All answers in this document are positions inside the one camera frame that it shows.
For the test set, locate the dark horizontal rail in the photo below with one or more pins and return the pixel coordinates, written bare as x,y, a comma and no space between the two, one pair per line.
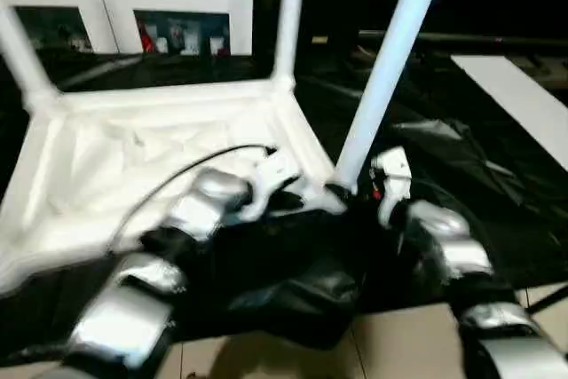
479,40

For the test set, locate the white plastic table leg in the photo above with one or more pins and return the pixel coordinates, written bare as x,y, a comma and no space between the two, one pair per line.
390,59
22,51
288,15

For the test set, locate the black stand leg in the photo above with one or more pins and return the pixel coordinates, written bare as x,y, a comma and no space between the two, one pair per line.
548,297

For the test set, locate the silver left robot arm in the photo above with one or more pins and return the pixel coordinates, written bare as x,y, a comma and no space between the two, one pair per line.
151,264

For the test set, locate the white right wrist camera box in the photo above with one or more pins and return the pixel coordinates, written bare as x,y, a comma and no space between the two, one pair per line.
390,175

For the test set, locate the white flat panel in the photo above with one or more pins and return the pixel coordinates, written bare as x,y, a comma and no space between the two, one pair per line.
524,99

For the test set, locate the white plastic table top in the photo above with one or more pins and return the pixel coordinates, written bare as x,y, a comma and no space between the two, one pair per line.
106,148

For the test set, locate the black plastic mat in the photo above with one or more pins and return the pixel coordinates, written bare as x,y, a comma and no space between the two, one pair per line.
479,193

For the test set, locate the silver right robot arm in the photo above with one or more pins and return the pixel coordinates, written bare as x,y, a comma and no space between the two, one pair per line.
461,255

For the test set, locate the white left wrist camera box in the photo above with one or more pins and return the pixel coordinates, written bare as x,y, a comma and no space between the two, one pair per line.
271,175

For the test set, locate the white glass-door cabinet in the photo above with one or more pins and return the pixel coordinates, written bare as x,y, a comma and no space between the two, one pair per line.
115,2

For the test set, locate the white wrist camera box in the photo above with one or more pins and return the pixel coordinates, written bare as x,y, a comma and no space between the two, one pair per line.
271,175
390,175

